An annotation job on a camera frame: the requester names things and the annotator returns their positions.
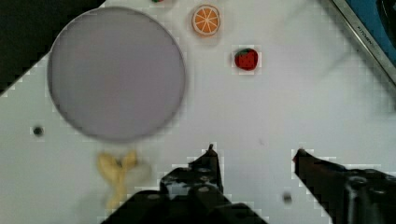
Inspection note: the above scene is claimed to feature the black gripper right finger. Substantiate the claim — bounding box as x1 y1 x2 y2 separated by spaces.
293 148 396 224

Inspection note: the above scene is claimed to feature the silver toaster oven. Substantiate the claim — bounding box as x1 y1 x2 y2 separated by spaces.
325 0 396 84

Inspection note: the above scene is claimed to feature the peeled banana toy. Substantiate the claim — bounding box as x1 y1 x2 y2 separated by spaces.
97 150 137 210

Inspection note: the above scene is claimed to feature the lilac round plate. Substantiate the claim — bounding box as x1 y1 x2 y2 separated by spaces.
47 7 187 143

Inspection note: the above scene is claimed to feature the orange slice toy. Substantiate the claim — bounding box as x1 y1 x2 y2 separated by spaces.
191 5 221 37

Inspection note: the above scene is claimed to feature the red strawberry toy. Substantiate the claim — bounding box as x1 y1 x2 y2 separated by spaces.
234 49 259 71

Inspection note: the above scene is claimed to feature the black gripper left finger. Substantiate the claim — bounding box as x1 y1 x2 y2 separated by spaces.
101 147 267 224

